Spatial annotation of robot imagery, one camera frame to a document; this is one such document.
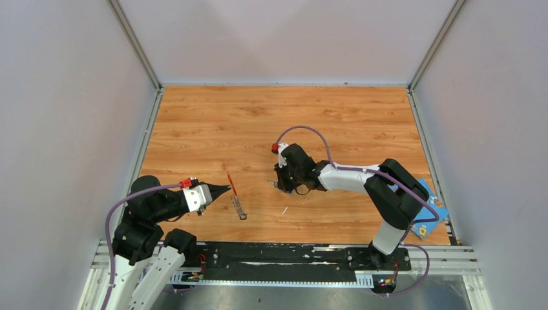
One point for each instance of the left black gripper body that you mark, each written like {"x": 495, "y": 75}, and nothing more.
{"x": 181, "y": 193}

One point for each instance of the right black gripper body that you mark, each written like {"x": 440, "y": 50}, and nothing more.
{"x": 289, "y": 178}

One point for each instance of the red handled metal key holder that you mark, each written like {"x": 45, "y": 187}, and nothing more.
{"x": 235, "y": 200}

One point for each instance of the blue tag key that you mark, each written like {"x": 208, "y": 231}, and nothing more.
{"x": 279, "y": 187}

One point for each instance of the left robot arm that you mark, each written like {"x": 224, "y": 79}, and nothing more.
{"x": 142, "y": 258}

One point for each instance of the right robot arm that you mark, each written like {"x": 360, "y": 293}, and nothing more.
{"x": 396, "y": 194}

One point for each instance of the blue cloth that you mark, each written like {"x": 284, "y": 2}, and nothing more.
{"x": 429, "y": 217}

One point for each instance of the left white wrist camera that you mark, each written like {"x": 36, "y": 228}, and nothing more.
{"x": 187, "y": 183}

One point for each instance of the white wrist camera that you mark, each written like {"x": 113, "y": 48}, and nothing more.
{"x": 277, "y": 149}
{"x": 187, "y": 183}

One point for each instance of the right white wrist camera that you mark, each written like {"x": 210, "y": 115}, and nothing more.
{"x": 277, "y": 149}

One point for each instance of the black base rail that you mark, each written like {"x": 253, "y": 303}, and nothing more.
{"x": 289, "y": 265}

